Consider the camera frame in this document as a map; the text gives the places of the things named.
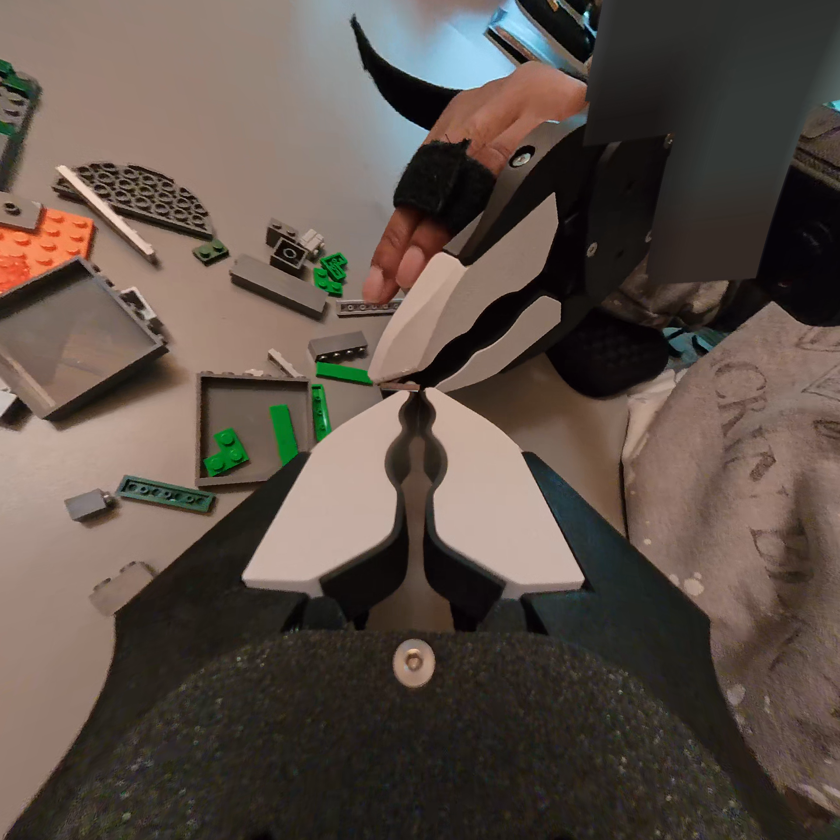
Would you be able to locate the small grey studded lego piece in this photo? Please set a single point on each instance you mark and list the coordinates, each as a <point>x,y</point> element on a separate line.
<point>404,386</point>

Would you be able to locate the dark green holed lego plate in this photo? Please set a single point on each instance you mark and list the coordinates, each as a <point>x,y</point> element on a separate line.
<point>164,495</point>

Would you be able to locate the dark grey lego window frame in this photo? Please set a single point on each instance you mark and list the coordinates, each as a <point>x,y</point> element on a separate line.
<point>66,341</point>

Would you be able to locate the person's bleached grey clothing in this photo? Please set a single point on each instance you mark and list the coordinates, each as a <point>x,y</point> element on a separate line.
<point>748,551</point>

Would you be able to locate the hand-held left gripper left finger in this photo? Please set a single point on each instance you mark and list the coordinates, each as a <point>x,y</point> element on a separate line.
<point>322,525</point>

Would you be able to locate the small dark grey lego frame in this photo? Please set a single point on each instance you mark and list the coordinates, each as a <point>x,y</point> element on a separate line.
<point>250,394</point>

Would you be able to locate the small white lego bar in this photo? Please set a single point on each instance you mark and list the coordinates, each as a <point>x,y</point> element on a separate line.
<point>285,362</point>

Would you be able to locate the dark grey long lego brick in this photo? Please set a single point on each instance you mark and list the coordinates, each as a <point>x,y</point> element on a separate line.
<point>276,285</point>

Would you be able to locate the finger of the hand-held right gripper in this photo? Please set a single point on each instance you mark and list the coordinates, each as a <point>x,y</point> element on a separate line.
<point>519,335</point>
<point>446,295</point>

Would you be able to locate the orange lego plate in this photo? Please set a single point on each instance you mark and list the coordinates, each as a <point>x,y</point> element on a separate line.
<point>46,243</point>

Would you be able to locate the green lego corner piece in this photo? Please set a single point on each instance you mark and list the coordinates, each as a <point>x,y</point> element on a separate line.
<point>226,453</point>

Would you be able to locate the light grey holed lego plate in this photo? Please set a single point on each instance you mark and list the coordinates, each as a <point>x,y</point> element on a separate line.
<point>365,309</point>

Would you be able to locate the thin light grey lego plate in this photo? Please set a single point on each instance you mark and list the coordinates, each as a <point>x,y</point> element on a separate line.
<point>105,213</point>

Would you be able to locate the person's right hand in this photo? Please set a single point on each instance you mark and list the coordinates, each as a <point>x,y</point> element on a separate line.
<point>512,99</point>

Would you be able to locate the dark grey half-round lego plate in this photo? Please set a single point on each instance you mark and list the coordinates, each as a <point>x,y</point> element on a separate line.
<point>151,197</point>

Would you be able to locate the bright green long lego bar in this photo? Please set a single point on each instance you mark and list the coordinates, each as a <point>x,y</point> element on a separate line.
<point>344,374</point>

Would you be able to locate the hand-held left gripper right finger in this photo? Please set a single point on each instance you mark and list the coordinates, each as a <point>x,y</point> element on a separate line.
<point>512,525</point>

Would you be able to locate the small light grey lego piece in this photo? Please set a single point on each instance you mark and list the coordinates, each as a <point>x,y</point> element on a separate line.
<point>8,400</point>

